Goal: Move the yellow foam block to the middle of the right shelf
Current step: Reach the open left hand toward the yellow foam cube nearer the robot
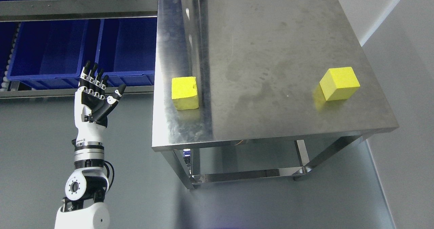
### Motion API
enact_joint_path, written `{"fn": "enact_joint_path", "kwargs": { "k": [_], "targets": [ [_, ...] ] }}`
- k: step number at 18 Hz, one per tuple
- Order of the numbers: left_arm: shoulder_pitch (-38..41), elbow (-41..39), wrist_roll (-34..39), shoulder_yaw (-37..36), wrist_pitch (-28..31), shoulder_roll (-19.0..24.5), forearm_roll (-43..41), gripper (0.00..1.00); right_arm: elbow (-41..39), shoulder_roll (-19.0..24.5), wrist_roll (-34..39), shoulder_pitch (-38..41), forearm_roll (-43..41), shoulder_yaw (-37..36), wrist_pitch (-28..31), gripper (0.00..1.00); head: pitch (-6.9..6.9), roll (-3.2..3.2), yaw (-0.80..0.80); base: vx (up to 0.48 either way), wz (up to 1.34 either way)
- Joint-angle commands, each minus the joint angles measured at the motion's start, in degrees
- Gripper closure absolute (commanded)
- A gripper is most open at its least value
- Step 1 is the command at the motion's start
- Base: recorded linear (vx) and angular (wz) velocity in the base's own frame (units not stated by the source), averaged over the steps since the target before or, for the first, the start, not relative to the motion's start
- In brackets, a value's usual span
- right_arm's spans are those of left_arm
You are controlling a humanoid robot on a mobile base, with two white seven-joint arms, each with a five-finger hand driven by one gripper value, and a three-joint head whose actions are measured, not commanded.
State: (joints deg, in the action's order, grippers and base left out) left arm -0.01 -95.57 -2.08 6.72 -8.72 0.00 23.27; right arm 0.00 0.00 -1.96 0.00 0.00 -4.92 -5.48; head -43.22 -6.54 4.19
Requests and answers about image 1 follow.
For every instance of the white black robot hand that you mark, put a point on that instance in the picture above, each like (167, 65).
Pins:
(92, 106)

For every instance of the yellow foam block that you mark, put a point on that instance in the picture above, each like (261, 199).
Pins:
(339, 83)
(185, 93)

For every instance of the blue plastic bin right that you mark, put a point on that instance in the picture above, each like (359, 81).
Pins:
(126, 50)

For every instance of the blue plastic bin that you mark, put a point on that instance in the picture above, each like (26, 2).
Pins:
(126, 50)
(49, 54)

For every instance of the blue plastic bin left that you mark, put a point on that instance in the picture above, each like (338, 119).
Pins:
(49, 54)

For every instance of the stainless steel table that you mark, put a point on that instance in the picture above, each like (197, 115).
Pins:
(258, 64)

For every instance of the metal shelf rail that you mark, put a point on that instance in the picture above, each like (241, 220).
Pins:
(46, 10)

